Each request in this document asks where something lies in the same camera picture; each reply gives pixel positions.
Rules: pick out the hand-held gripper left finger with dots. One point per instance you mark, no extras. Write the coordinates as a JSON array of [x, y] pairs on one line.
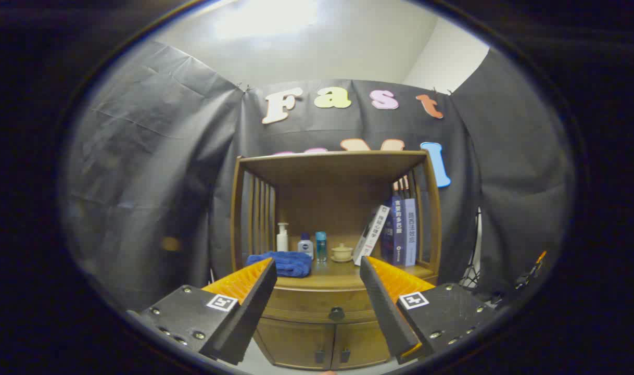
[[249, 317]]

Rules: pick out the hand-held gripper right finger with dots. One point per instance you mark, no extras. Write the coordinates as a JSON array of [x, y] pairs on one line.
[[387, 312]]

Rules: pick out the black drawer knob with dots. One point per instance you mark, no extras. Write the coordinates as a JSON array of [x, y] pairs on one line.
[[336, 313]]

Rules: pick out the wooden cabinet door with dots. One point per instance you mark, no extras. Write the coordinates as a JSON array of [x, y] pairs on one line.
[[364, 344], [296, 344]]

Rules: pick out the wooden countertop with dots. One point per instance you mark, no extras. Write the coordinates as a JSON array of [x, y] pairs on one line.
[[338, 273]]

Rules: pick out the wooden cabinet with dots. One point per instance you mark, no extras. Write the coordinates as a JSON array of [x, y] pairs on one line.
[[327, 203]]

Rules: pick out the blue folded towel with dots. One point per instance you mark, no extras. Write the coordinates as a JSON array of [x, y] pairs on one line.
[[291, 263]]

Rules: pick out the cream lidded teacup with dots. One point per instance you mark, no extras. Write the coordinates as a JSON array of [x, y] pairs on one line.
[[342, 253]]

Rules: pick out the white book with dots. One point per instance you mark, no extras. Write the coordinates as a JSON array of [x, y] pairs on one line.
[[371, 234]]

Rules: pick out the light blue book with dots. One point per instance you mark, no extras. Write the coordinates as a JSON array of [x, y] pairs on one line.
[[410, 234]]

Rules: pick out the white pump bottle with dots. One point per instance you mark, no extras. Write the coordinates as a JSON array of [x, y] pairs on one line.
[[282, 242]]

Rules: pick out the dark blue book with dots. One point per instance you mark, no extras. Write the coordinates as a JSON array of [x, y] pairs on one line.
[[397, 229]]

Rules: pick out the white bottle with blue cap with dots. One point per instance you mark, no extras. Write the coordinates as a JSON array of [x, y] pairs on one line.
[[305, 247]]

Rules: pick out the black backdrop stand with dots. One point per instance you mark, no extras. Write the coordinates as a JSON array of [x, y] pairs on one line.
[[470, 276]]

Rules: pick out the clear blue bottle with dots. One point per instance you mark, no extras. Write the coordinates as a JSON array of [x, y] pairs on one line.
[[321, 247]]

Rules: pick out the black and orange device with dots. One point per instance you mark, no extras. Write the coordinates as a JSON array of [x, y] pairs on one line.
[[522, 281]]

